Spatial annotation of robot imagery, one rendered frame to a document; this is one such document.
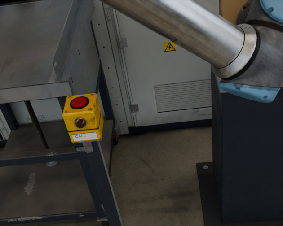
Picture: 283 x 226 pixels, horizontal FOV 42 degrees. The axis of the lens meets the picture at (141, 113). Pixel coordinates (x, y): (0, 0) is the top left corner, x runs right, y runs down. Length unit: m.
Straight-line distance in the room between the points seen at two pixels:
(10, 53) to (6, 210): 0.73
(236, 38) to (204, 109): 1.17
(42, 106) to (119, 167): 0.54
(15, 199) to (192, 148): 0.93
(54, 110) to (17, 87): 0.93
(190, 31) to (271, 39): 0.23
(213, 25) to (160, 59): 0.99
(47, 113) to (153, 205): 0.78
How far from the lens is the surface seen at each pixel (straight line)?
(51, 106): 2.09
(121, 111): 2.07
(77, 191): 1.72
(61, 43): 1.24
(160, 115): 2.06
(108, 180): 1.11
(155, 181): 1.90
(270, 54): 0.97
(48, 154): 1.40
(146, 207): 1.81
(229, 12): 1.26
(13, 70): 1.29
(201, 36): 0.87
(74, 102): 0.94
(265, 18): 1.01
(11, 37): 1.52
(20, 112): 2.17
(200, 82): 1.95
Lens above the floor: 1.44
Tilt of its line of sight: 39 degrees down
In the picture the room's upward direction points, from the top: 10 degrees counter-clockwise
